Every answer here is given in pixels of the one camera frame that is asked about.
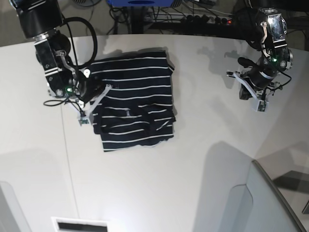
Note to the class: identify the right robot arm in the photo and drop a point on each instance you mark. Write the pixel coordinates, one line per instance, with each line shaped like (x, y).
(39, 20)

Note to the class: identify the blue plastic bin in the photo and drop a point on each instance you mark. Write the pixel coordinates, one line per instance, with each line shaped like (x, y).
(148, 3)

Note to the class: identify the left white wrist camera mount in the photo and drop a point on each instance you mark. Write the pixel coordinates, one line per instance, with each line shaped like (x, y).
(259, 100)

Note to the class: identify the white power strip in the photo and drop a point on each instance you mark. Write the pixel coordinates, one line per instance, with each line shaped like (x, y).
(188, 18)

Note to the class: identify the navy white striped t-shirt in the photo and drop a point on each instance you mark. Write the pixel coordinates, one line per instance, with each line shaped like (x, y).
(138, 109)

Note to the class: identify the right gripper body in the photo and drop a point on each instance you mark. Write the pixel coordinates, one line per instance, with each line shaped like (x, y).
(89, 88)

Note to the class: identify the grey metal edge rail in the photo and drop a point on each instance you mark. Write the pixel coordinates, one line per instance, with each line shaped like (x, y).
(273, 213)

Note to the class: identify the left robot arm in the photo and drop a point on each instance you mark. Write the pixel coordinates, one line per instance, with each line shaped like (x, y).
(264, 29)

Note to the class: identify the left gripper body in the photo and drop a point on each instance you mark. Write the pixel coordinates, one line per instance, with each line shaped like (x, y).
(260, 74)

